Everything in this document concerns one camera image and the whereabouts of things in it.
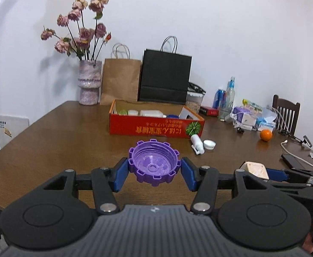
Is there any black phone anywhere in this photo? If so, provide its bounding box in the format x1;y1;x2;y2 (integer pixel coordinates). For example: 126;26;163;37
281;154;307;170

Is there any large white plastic bottle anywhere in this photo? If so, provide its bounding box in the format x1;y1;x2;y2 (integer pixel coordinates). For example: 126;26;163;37
139;109;168;118

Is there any purple and white package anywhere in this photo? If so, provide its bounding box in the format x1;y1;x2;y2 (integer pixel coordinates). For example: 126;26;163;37
230;106;257;130

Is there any black phone holder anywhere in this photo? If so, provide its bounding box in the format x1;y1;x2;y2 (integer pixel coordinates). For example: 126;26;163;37
292;135;313;148

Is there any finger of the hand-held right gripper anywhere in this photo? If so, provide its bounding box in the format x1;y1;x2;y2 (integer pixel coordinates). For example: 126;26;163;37
266;168;313;180
264;179;313;194

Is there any white charging cable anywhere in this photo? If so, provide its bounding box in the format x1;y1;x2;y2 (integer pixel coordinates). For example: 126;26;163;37
280;139;313;172

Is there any white cardboard box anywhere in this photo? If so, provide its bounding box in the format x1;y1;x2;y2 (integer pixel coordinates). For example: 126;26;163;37
0;114;30;151

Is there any red cardboard box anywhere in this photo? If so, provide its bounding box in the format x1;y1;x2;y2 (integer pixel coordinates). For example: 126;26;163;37
108;99;205;139

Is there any small white spray bottle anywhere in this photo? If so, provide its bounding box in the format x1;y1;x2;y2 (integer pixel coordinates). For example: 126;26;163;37
190;134;205;156

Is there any pink speckled ceramic vase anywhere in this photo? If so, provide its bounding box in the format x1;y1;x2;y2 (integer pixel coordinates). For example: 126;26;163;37
78;60;103;106

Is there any clear plastic food container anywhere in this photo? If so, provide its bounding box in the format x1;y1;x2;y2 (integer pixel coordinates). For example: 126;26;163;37
185;81;206;114

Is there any small red box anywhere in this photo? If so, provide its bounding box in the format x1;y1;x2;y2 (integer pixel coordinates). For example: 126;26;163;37
200;106;219;117

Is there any purple toothed plastic lid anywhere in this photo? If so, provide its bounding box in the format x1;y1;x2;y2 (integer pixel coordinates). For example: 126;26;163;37
128;138;182;187

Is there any brown paper bag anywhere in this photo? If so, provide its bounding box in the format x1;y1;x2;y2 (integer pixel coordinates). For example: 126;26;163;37
100;43;142;106

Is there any dried pink flower bouquet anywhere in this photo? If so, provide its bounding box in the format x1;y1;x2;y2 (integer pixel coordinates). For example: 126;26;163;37
40;0;112;61

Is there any light blue tissue pack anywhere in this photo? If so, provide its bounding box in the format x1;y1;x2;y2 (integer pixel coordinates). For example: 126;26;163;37
255;109;278;132

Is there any yellow snack packet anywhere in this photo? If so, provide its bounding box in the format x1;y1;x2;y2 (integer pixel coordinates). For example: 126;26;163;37
242;99;263;113

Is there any black paper bag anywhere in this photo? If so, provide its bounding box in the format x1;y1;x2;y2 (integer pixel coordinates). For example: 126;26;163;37
137;35;193;105

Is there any clear plastic bottle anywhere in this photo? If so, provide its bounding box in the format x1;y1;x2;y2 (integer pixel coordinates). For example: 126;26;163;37
218;76;236;121

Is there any blue drink can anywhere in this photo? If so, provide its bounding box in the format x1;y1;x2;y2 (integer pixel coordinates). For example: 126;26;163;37
212;88;227;110

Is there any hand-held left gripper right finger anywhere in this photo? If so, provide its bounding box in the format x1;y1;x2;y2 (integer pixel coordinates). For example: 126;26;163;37
180;157;267;216

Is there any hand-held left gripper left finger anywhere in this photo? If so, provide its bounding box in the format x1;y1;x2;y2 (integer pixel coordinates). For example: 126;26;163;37
43;157;129;215

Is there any beige plastic soap box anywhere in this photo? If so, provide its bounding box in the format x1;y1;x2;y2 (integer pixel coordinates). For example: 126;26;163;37
240;161;270;180

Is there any orange fruit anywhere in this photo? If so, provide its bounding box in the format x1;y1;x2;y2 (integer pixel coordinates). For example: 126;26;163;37
260;129;273;142

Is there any dark wooden chair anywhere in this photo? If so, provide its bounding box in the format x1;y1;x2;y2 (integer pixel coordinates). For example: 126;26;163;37
272;94;301;137

